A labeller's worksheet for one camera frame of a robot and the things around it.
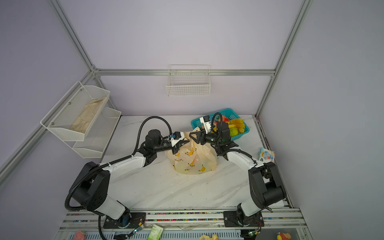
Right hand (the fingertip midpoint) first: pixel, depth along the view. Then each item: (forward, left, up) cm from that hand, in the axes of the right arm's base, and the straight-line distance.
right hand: (190, 134), depth 80 cm
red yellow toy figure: (-43, -43, -22) cm, 64 cm away
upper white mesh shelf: (+4, +62, +9) cm, 63 cm away
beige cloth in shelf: (+3, +56, +8) cm, 56 cm away
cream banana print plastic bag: (-10, -1, -9) cm, 13 cm away
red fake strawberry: (+27, -24, -16) cm, 39 cm away
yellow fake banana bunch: (+17, -31, -10) cm, 37 cm away
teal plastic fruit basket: (+23, -3, -17) cm, 29 cm away
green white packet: (-43, +15, -21) cm, 50 cm away
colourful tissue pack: (-3, -46, -18) cm, 50 cm away
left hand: (-2, +1, -3) cm, 3 cm away
